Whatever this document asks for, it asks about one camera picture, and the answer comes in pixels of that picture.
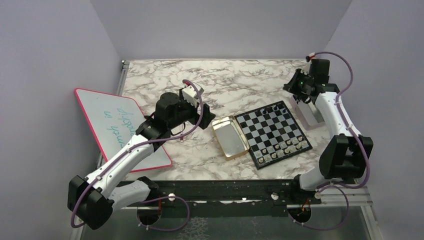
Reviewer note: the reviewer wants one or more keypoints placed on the black white chessboard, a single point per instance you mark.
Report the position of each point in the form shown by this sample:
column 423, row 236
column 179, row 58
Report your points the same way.
column 275, row 131

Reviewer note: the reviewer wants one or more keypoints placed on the gold metal tin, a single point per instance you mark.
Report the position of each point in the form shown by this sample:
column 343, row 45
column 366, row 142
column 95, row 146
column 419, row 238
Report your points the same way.
column 230, row 137

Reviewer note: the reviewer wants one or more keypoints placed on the red framed whiteboard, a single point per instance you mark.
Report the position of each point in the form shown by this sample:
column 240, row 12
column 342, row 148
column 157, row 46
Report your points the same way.
column 113, row 119

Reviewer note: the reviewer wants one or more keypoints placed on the white box of black pieces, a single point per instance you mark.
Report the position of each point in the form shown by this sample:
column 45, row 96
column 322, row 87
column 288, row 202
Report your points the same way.
column 309, row 116

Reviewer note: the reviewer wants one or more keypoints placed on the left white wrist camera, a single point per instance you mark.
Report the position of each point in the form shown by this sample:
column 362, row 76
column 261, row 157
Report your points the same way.
column 190, row 96

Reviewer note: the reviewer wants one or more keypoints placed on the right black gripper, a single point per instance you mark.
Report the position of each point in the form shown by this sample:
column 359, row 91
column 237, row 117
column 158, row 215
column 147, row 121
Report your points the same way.
column 290, row 87

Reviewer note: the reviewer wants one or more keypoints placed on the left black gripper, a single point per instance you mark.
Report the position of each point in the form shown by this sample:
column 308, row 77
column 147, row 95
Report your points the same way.
column 207, row 117

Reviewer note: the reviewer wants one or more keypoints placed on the black table front rail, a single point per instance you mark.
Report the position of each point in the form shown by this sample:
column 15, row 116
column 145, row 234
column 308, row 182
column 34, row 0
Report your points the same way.
column 214, row 199

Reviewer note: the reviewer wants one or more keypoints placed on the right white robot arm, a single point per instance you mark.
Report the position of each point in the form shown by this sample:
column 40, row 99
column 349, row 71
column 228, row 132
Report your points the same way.
column 345, row 160

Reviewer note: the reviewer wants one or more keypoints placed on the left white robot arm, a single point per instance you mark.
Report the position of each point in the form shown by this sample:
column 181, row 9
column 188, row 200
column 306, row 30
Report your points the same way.
column 92, row 199

